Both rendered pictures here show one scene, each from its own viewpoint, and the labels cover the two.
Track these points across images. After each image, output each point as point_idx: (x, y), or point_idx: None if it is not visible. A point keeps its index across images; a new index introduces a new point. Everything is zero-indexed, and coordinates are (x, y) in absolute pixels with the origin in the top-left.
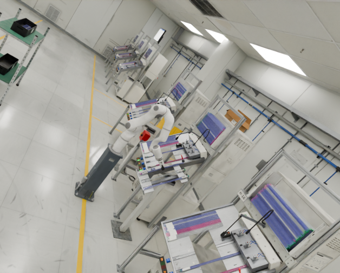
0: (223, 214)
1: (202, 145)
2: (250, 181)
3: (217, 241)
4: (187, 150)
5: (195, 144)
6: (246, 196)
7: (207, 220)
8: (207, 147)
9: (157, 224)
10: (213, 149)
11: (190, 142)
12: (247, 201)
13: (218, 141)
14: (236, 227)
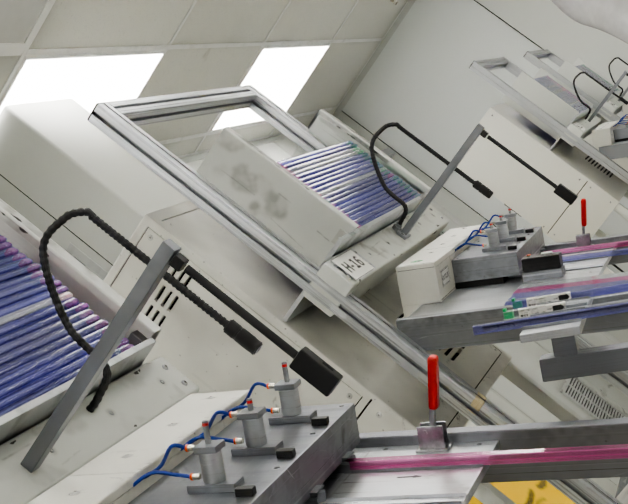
0: (479, 307)
1: (140, 429)
2: (274, 238)
3: (587, 271)
4: (313, 434)
5: (180, 439)
6: (348, 252)
7: (574, 286)
8: (139, 402)
9: None
10: (155, 359)
11: (174, 490)
12: (364, 255)
13: (87, 290)
14: (475, 292)
